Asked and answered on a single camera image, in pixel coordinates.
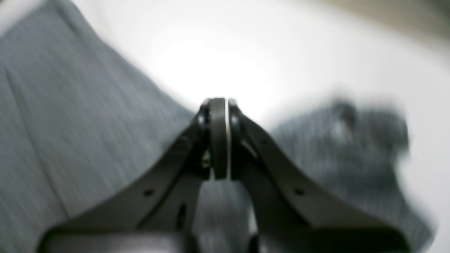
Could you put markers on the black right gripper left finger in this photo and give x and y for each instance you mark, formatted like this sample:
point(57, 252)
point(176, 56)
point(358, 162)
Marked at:
point(155, 213)

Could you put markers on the grey t-shirt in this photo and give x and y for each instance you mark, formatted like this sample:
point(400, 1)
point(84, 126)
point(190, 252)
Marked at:
point(79, 123)

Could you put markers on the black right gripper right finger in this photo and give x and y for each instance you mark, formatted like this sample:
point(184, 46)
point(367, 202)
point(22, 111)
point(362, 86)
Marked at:
point(293, 213)

